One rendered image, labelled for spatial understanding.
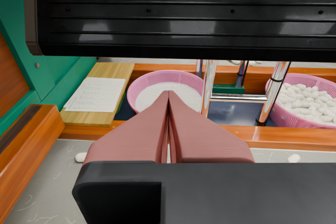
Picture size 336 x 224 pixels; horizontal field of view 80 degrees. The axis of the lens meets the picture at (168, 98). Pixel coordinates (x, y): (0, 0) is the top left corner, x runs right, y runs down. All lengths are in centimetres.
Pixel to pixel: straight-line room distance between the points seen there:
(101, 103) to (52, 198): 26
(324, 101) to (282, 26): 60
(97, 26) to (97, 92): 44
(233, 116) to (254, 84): 17
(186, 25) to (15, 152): 35
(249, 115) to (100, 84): 51
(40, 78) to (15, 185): 24
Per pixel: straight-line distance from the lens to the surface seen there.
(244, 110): 76
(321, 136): 63
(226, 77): 79
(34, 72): 56
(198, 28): 22
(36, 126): 48
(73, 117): 59
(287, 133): 59
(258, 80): 83
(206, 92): 49
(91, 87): 69
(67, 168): 54
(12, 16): 52
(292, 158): 55
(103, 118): 56
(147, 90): 72
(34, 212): 51
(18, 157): 44
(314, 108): 75
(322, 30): 26
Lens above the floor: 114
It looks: 38 degrees down
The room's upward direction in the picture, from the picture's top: straight up
